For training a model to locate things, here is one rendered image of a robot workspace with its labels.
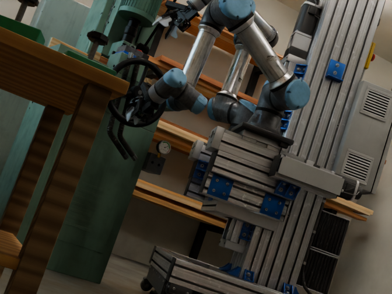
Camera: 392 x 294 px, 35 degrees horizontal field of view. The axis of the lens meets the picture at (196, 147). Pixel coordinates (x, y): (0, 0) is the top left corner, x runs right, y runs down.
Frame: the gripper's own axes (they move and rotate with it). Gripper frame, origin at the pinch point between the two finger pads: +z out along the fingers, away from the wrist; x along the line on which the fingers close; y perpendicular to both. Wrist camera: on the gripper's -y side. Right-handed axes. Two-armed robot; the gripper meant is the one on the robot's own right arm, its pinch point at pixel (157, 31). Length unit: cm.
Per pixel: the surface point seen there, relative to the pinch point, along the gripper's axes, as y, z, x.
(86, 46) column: -23.3, 32.1, 3.4
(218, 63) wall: -108, -11, 256
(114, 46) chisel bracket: -9.2, 20.2, -0.7
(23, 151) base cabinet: 8, 82, -9
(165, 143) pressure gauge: 44, 29, 6
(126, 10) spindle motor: -14.2, 4.7, -8.7
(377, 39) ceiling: -58, -141, 332
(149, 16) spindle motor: -7.7, -1.5, -2.9
